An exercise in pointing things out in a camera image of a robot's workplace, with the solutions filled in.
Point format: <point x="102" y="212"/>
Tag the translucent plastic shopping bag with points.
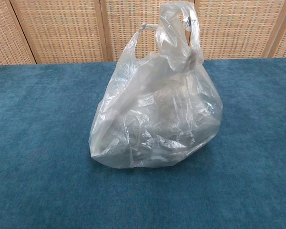
<point x="143" y="119"/>

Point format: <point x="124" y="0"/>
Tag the teal blue table cloth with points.
<point x="38" y="143"/>

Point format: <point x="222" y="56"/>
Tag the woven bamboo folding screen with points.
<point x="62" y="28"/>

